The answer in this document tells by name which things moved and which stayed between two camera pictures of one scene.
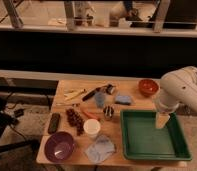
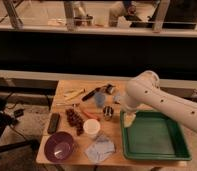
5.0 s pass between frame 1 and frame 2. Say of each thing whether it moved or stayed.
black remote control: stayed
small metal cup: stayed
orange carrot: stayed
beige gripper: moved
